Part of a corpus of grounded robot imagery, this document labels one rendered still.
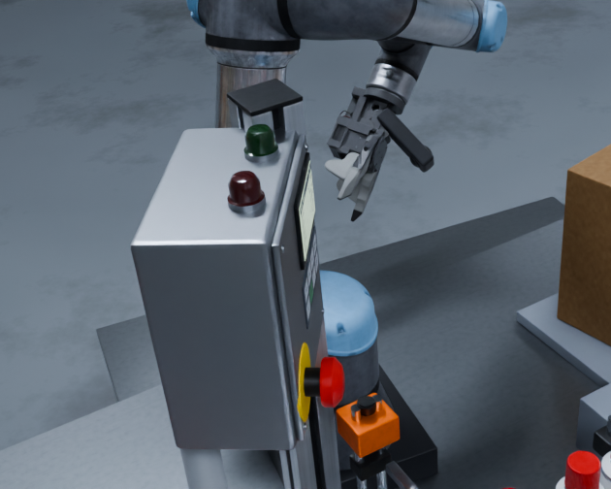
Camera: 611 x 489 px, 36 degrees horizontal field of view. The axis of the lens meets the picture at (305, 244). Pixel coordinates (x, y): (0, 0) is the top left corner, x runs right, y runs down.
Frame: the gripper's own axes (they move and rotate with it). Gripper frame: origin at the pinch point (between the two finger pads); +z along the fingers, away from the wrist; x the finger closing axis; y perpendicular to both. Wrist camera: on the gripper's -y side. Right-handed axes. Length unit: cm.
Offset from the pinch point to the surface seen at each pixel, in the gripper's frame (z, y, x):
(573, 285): -1.8, -36.4, 0.0
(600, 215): -10.4, -36.1, 11.6
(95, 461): 49, 17, 16
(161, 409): 39.7, 13.2, 8.1
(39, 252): 25, 136, -163
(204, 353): 27, -13, 83
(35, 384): 61, 93, -115
